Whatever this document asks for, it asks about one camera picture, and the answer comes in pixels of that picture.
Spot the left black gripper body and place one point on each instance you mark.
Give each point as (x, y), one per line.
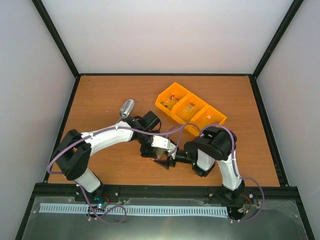
(146, 152)

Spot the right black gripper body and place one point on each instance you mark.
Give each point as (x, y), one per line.
(186, 160)

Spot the white round lid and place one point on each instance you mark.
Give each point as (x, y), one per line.
(159, 152)

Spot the silver metal scoop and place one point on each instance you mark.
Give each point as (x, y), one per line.
(126, 109)

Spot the orange three-compartment bin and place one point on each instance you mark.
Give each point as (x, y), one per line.
(184, 107)

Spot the clear glass bowl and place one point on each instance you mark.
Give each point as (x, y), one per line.
(154, 154)

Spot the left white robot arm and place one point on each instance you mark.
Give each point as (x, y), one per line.
(74, 151)

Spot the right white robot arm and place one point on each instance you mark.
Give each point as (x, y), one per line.
(215, 145)

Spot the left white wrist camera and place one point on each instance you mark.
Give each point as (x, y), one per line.
(160, 142)

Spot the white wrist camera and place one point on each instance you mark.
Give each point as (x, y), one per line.
(173, 148)
(160, 142)

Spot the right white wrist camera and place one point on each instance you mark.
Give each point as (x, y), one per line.
(173, 148)

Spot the black front rail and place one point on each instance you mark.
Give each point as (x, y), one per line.
(208, 194)

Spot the light blue cable duct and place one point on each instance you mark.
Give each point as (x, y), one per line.
(136, 210)

